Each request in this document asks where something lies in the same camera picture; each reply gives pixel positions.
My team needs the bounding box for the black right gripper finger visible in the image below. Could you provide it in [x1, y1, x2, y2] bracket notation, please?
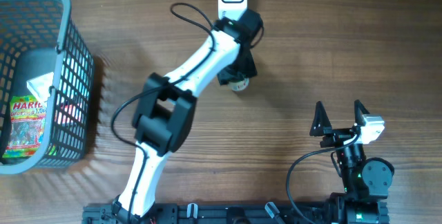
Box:
[354, 100, 370, 126]
[309, 101, 332, 137]

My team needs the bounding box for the white cardboard box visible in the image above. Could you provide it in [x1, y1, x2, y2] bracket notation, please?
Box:
[26, 72, 54, 104]

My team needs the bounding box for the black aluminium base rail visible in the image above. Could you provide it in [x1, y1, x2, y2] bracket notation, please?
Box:
[82, 201, 390, 224]

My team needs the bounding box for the red white tissue pack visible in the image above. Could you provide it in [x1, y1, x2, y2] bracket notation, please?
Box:
[55, 103, 84, 125]

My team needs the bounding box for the grey plastic shopping basket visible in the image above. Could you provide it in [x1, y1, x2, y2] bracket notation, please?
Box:
[1, 0, 95, 175]

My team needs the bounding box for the Haribo worms candy bag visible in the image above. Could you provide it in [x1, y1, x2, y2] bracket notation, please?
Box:
[3, 95, 46, 158]

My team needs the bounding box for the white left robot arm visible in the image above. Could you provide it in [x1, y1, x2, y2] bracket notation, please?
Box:
[113, 10, 264, 223]

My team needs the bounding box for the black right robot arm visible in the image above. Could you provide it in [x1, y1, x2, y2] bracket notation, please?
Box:
[309, 100, 394, 224]

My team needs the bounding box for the green lid spice jar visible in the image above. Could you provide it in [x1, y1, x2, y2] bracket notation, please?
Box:
[228, 78, 249, 92]

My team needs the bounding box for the mint green tissue pack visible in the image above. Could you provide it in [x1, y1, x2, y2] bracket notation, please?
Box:
[59, 55, 90, 100]

